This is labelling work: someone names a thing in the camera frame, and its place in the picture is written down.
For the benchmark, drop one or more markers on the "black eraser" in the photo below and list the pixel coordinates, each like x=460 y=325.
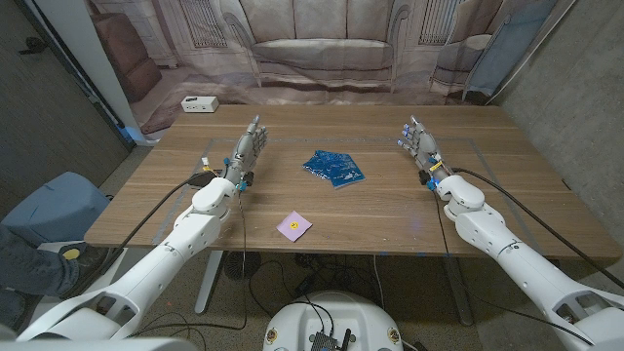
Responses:
x=200 y=180

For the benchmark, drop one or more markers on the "printed sofa room backdrop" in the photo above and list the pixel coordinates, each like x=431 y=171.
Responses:
x=322 y=49

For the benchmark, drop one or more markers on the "white power box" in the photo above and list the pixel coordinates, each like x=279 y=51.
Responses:
x=199 y=104

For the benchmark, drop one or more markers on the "grey table leg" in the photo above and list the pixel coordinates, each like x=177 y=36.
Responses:
x=458 y=292

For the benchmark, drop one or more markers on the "white floor board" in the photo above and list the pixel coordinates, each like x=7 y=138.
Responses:
x=105 y=287

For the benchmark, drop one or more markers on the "person's leg in jeans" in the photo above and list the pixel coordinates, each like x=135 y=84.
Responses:
x=29 y=268

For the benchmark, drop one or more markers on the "purple note with smiley sticker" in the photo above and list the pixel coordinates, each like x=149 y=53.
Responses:
x=287 y=231

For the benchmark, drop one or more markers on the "black round fan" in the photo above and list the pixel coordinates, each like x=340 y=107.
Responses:
x=242 y=265

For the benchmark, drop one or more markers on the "white robot torso base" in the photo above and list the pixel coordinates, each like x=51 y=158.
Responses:
x=336 y=314

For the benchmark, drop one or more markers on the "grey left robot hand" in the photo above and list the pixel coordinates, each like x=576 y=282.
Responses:
x=246 y=146

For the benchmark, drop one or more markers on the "white table leg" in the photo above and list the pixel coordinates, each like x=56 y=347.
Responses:
x=209 y=283

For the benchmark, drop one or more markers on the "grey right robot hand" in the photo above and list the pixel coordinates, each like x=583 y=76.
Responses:
x=425 y=146

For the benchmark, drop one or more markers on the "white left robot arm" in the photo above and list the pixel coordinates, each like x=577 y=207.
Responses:
x=185 y=239

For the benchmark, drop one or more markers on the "blue grey chair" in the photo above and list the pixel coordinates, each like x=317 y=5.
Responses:
x=53 y=209

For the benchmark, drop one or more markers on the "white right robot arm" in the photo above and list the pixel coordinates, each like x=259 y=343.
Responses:
x=512 y=258

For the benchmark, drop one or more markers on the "black torso electronics module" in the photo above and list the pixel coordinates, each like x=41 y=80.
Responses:
x=324 y=341

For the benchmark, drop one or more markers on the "dark leather shoe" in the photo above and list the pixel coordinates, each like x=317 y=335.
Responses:
x=95 y=265

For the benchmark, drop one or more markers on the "black yellow foot pedal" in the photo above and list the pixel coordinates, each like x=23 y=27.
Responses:
x=70 y=253

